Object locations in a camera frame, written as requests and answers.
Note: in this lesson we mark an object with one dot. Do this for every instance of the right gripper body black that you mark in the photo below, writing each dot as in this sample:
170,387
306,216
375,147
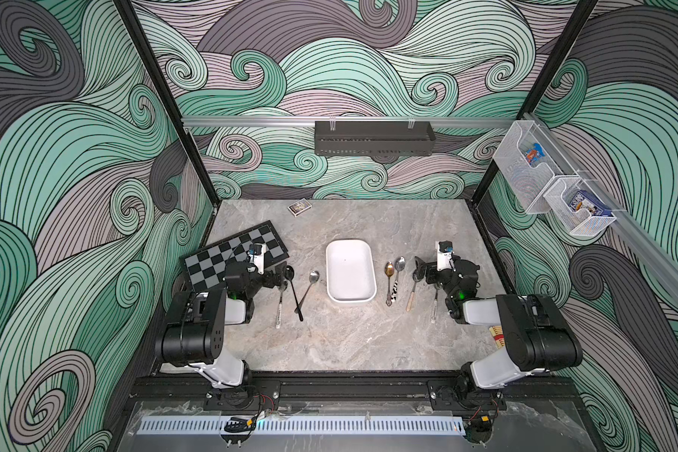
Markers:
444,278

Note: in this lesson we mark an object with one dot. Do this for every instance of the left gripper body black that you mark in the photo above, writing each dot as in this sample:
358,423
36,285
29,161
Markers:
255,282

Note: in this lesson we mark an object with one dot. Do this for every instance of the steel spoon white printed handle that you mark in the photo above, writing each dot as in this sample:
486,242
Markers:
279,312

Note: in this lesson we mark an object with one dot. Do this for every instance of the black spoon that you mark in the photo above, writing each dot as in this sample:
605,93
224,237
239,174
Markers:
289,274

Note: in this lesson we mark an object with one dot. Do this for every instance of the spoon cow pattern handle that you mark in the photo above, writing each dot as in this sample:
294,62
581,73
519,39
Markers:
399,266

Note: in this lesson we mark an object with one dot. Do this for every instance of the iridescent gold ornate spoon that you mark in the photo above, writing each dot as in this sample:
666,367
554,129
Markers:
389,271

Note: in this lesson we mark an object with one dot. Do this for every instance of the steel spoon plain handle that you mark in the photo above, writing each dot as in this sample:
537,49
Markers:
313,279

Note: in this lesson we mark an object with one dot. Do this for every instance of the spoon wooden handle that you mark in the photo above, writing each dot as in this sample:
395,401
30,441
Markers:
411,296

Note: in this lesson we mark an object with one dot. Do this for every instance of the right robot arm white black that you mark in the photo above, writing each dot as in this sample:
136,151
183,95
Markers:
537,338

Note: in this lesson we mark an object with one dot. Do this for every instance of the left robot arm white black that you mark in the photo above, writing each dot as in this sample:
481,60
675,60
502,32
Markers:
196,322

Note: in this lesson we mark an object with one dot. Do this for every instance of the red yellow box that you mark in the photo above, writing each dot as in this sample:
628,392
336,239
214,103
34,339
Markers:
498,336

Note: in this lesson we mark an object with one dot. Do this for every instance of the small card box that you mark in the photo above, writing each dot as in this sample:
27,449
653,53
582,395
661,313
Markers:
299,207

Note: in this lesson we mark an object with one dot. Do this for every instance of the white storage box tray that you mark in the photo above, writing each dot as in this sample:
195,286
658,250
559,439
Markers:
350,276

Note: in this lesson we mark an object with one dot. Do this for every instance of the blue card box in bin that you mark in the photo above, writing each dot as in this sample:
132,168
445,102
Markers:
585,200

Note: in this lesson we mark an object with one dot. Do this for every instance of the black grey chessboard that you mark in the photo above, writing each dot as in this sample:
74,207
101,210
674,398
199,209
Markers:
206,267

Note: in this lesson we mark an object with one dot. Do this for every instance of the red blue item in bin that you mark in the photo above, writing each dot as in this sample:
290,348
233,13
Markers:
535,155

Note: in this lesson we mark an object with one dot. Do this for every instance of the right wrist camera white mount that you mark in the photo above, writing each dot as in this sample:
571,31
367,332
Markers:
444,259

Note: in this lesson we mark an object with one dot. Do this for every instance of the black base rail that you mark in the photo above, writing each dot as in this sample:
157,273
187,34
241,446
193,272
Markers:
441,390

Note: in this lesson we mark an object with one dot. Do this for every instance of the clear wall bin upper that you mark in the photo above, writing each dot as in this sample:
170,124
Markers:
527,183

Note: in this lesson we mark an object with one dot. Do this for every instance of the clear wall bin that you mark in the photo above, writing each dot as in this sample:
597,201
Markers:
577,224
527,183

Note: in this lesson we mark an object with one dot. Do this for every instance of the clear wall bin lower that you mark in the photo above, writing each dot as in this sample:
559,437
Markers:
577,224

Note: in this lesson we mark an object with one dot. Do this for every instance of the aluminium rail back wall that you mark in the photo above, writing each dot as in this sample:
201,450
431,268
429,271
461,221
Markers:
307,121

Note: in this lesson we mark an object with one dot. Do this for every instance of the aluminium rail wall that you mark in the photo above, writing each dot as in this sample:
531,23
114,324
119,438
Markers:
307,121
656,260

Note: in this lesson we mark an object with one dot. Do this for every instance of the white slotted cable duct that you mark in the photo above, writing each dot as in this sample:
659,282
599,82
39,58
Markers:
308,425

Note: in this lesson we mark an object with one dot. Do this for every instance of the black wall shelf tray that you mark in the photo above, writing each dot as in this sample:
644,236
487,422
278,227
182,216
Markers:
376,139

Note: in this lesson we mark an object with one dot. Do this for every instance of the aluminium rail right wall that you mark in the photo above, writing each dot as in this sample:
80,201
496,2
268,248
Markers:
656,260

